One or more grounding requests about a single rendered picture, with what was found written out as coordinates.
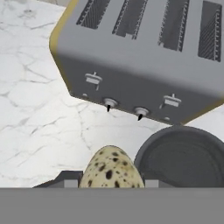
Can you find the dark grey bowl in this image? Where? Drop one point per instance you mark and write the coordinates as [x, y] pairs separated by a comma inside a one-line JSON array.
[[186, 157]]

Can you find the grey four-slot toaster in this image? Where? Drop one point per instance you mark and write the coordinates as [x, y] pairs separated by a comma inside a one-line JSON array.
[[140, 64]]

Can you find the speckled beige egg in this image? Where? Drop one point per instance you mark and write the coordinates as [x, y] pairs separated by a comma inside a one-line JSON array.
[[111, 169]]

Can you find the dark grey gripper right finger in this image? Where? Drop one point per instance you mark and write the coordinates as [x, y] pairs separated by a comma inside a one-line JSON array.
[[152, 180]]

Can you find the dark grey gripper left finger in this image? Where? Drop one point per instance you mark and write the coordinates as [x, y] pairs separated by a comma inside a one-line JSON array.
[[68, 178]]

